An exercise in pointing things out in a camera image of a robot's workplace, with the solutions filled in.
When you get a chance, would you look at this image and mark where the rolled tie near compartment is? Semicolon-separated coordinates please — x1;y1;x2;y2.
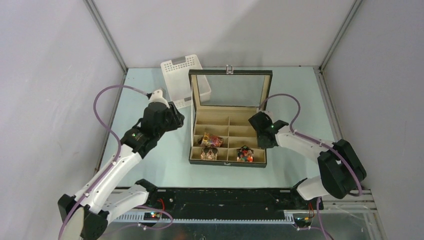
236;145;254;163

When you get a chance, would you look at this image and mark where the rolled tie far compartment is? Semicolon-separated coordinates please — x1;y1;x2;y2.
200;147;219;161

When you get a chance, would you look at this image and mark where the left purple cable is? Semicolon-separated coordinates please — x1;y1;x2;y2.
57;85;175;240

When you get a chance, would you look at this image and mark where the black compartment tie box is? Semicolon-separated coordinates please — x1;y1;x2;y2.
188;66;273;168

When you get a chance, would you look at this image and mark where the rolled tie compartment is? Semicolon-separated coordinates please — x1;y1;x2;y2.
236;145;254;163
200;147;219;161

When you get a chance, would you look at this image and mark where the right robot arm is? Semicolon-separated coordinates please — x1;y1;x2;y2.
248;111;367;209

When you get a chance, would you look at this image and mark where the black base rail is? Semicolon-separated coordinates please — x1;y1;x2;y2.
127;187;324;220

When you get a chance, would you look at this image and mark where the colourful patterned tie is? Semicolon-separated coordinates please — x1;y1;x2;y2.
197;132;224;148

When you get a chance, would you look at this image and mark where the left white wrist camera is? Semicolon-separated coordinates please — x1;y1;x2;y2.
148;88;169;108

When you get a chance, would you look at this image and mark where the white perforated plastic basket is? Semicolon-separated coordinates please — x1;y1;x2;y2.
160;54;202;109

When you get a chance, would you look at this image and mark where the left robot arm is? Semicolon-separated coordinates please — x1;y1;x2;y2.
58;100;185;240

